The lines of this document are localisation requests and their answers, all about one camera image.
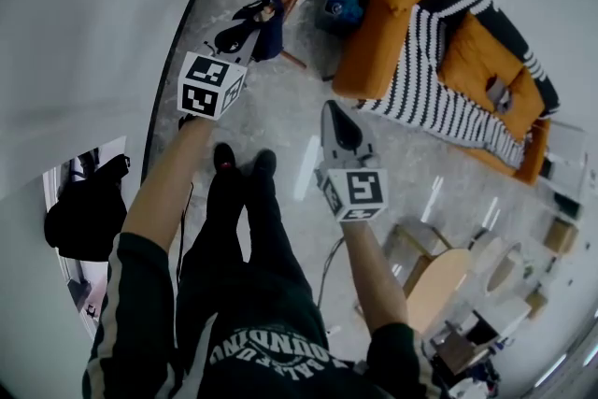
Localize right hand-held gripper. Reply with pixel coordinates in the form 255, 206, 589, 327
315, 100, 390, 223

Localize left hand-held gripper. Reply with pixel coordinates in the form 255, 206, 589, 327
177, 0, 283, 122

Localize dark navy fabric item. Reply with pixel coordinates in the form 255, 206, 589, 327
251, 0, 286, 62

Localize person's left forearm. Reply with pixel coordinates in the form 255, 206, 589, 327
120, 112, 217, 249

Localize person's right forearm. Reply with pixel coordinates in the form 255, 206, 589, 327
337, 218, 408, 336

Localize orange sofa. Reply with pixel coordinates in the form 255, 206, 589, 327
330, 0, 553, 187

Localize person's right black shoe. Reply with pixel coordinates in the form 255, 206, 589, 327
249, 148, 278, 178

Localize person's black shoe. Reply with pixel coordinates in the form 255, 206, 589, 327
212, 142, 241, 181
249, 148, 278, 178

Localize black bin with blue contents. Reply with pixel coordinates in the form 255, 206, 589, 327
315, 0, 370, 34

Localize white black striped blanket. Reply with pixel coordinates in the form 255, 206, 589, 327
357, 3, 526, 169

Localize person's left black shoe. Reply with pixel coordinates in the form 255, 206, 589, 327
212, 142, 241, 181

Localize person's black trousers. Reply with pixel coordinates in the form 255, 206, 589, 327
175, 167, 331, 345

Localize light wooden chair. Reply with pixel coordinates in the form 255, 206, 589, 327
385, 219, 455, 295

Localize small grey object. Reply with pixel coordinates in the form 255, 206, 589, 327
485, 76, 513, 114

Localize black blanket with white stripes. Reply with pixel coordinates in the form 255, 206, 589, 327
416, 0, 561, 117

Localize round wooden table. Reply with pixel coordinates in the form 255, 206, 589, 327
404, 247, 473, 335

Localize white round stool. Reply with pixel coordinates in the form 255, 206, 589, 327
471, 235, 524, 295

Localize white cabinet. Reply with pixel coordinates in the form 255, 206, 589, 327
536, 119, 591, 202

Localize person's dark printed shirt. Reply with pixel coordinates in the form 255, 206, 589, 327
82, 230, 450, 399

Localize black backpack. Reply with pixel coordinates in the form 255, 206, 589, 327
43, 152, 132, 263

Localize small wooden box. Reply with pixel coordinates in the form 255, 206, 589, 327
543, 217, 580, 256

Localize white box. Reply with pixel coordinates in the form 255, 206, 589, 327
476, 296, 533, 342

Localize brown box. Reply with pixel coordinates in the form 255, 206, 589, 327
434, 329, 491, 376

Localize grey floor cable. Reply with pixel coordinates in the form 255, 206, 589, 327
316, 235, 346, 309

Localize thin black cable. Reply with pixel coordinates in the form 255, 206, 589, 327
175, 180, 195, 289

